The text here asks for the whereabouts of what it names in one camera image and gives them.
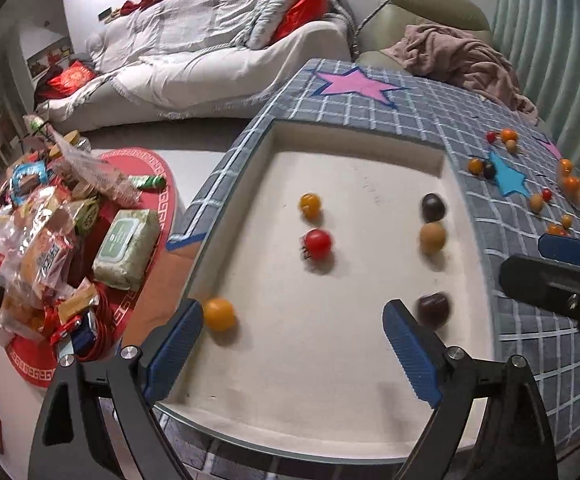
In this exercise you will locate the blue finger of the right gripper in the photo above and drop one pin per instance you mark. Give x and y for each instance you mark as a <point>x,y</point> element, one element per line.
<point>548,285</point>
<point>561,248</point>

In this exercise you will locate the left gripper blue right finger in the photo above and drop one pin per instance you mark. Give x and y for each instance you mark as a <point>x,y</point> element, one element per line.
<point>418,349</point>

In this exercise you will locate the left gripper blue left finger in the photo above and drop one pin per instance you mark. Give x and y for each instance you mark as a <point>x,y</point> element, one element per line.
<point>167,347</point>

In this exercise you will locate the dark purple tomato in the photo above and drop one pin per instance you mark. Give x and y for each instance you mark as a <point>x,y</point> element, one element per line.
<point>489,170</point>
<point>433,208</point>
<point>433,310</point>

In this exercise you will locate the yellow orange tomato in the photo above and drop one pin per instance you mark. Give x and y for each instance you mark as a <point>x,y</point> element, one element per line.
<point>219,314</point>

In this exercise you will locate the tan round fruit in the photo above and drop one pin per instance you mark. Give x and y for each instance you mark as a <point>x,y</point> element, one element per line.
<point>432,238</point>

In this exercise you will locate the red cherry tomato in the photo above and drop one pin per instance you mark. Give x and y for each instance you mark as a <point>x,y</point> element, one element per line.
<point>316,244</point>

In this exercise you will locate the small orange tomato cluster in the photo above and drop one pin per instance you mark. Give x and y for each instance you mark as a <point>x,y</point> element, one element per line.
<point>566,221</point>

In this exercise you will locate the clear plastic fruit bowl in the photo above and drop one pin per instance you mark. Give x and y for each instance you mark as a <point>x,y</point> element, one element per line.
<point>569,185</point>

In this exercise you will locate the tan fruit in cluster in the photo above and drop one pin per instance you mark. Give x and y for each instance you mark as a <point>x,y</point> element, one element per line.
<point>536,203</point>

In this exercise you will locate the red tomato right of star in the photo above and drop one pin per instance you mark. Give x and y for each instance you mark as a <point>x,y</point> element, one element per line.
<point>547,195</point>

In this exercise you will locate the grey checkered star tablecloth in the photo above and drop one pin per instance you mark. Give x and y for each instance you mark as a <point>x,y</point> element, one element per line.
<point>407,108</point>

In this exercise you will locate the mandarin on bowl top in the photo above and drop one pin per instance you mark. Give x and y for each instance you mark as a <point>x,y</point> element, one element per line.
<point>565,167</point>

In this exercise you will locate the green wet wipes pack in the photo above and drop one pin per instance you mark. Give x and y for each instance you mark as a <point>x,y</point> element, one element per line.
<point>123,256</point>

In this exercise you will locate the dark purple tomato by star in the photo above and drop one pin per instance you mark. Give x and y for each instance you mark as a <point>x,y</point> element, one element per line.
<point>489,170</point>

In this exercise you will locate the tan fruit beside mandarin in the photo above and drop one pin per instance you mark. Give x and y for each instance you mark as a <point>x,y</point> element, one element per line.
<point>511,146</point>

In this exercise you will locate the orange tomato by blue star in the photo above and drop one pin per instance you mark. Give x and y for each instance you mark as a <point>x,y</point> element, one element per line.
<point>476,166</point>

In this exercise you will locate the orange mandarin far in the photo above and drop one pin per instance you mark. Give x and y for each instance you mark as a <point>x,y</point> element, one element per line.
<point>508,135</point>

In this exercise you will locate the white shallow tray box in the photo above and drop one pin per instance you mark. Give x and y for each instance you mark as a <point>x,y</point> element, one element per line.
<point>308,371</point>

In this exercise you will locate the pile of snack packages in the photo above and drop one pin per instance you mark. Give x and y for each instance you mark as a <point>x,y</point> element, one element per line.
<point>55,203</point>

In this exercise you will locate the red round floor mat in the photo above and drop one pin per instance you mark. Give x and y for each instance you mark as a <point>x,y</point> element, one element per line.
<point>166,203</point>

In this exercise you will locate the pinkish brown blanket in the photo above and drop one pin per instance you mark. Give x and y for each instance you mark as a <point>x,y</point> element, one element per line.
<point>457,57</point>

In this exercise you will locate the red cushion on floor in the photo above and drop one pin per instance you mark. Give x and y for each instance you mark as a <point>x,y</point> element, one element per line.
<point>59,83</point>

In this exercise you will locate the green armchair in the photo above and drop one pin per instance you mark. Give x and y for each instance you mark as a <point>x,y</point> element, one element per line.
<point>386,25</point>

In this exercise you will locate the white sofa with quilt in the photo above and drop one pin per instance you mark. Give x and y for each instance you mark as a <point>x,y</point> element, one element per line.
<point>195,58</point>

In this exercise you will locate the red pillow on sofa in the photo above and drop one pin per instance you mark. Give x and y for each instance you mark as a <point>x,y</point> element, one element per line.
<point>301,13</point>

